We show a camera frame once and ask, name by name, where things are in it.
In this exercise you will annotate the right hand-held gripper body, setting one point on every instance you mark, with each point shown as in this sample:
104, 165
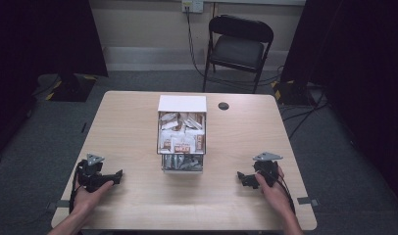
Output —
267, 169

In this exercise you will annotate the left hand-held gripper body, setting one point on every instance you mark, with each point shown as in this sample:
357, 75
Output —
90, 174

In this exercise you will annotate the person's left hand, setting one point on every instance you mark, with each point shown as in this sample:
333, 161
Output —
89, 197

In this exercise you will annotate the person's right hand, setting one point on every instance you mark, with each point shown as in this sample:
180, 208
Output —
273, 196

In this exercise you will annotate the grey tape strip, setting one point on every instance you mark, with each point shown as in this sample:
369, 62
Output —
58, 205
307, 201

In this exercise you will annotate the clear drawer with grey packets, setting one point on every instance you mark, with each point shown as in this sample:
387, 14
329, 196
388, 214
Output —
182, 162

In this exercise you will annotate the pile of grey packets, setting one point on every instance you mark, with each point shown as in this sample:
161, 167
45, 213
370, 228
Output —
182, 162

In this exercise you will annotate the pile of brown-white packets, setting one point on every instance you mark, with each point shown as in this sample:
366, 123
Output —
181, 137

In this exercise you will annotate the clear drawer with brown-white packets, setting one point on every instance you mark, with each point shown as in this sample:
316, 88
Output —
181, 133

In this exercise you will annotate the black stand base yellow-striped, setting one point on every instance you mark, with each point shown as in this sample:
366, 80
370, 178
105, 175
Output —
290, 93
73, 87

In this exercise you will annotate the white box of snack packets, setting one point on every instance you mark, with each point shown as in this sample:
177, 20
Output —
182, 103

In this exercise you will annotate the black folding chair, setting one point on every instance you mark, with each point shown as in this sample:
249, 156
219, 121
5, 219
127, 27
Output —
238, 49

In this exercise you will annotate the dark curtain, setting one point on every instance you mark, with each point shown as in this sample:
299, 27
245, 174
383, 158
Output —
30, 39
357, 65

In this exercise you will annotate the white wall socket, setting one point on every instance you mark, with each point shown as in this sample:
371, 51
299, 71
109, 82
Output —
192, 5

